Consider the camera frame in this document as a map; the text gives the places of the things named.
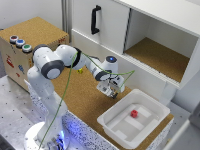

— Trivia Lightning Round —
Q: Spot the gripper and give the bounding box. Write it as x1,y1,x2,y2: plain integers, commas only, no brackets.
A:
96,75,126,100

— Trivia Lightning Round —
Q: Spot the pink block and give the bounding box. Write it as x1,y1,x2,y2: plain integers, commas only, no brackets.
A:
130,109,139,119

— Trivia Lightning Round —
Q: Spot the white plastic box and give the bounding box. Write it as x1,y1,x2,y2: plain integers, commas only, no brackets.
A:
96,88,171,150

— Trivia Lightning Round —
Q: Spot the white sliding door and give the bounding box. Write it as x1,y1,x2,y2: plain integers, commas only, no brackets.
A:
71,0,131,55

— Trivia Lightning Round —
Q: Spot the white cabinet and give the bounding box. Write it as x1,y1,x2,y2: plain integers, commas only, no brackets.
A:
70,0,200,106

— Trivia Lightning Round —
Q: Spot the green button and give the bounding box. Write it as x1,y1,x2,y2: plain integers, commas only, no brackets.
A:
21,43,33,54

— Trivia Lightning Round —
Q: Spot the wooden drawer box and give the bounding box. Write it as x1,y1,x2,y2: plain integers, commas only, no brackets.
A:
0,16,71,92

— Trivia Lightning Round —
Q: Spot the blue button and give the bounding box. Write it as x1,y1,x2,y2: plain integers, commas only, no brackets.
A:
15,38,26,49

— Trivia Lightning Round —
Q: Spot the red button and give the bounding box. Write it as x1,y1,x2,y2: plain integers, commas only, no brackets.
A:
9,35,19,45

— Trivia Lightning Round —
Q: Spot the green cable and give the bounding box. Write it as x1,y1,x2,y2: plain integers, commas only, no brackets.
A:
37,51,136,150

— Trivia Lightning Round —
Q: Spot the black door handle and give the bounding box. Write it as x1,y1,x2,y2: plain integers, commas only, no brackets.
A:
90,4,102,36

